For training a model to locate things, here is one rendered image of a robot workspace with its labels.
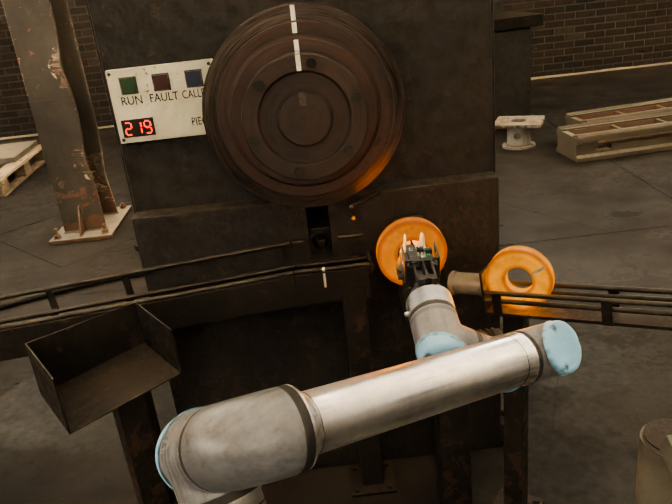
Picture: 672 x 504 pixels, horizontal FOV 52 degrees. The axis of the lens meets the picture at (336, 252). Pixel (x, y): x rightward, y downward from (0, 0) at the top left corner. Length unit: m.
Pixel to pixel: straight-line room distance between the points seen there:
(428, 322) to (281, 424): 0.45
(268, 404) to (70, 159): 3.70
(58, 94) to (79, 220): 0.77
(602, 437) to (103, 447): 1.62
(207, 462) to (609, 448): 1.59
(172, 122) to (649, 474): 1.32
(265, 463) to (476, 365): 0.37
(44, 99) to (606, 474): 3.56
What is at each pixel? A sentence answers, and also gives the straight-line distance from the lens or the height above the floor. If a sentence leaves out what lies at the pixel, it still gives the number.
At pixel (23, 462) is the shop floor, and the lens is 2.60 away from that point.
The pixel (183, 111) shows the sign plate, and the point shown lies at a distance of 1.77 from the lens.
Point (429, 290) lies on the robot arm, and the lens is 1.29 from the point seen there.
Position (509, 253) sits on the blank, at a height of 0.77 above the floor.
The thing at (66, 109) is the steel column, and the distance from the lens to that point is 4.41.
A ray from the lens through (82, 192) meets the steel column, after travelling 4.52.
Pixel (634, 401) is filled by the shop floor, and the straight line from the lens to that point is 2.50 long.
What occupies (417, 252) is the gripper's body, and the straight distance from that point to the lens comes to 1.38.
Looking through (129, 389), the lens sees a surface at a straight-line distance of 1.62.
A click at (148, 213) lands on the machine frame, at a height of 0.87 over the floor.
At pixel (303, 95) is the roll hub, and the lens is 1.51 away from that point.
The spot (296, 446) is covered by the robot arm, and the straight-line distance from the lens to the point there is 0.87.
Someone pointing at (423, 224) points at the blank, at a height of 0.89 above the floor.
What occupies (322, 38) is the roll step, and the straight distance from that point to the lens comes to 1.56.
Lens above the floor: 1.42
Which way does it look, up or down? 23 degrees down
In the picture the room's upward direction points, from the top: 6 degrees counter-clockwise
